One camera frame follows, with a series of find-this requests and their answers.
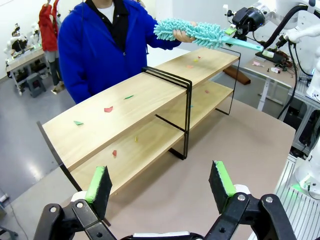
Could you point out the pink paper piece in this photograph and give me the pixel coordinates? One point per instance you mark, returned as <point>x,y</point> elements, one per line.
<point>257,63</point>

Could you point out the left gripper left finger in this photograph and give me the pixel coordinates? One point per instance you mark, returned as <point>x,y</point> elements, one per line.
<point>100,190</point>

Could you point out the aluminium robot stand frame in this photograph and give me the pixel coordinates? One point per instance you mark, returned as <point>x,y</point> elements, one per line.
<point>298,140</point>

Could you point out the person's left forearm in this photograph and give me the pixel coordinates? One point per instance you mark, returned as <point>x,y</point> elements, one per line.
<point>160,41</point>

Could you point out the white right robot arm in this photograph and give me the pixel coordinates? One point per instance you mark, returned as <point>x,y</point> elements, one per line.
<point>303,33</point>

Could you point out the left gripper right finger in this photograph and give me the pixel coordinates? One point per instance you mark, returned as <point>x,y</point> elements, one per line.
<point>221,187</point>

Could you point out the orange paper scrap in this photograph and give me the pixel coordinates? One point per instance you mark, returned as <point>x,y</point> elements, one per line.
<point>190,66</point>

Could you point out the person in blue jacket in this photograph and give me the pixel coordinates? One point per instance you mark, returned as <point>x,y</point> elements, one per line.
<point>95,50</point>

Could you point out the teal microfibre duster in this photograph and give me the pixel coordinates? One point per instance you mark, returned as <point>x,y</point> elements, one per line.
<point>205,35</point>

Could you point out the ribbed aluminium base plate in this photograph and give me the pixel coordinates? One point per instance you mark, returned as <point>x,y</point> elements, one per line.
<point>300,215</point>

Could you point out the beige height-adjustable desk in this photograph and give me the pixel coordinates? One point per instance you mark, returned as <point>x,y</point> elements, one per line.
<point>280,77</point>

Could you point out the two-tier wooden shelf black frame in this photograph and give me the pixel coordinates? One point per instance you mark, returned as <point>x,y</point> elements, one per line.
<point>207,65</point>
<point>112,117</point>

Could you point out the wooden top workbench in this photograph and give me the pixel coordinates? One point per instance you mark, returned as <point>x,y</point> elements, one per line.
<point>25,58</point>

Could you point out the person's left hand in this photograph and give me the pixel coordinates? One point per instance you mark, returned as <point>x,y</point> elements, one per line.
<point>183,37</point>

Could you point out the brown wedge block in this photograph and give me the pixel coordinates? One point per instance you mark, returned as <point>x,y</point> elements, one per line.
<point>237,76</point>

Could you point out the small white pink box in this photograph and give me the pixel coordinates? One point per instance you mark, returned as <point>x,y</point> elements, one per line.
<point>275,70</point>

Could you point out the green paper scrap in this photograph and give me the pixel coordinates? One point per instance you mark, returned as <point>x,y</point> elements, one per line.
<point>78,123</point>
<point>128,97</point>

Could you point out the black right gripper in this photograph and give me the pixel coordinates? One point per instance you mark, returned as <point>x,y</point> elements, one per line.
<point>250,20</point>

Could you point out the small white robot figure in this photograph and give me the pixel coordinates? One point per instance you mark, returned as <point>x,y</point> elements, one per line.
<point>15,42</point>
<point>35,32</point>

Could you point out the grey plastic step stool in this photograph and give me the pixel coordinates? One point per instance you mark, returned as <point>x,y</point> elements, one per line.
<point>35,82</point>

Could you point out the black device green label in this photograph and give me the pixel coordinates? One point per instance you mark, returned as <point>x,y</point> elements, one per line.
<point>275,58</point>

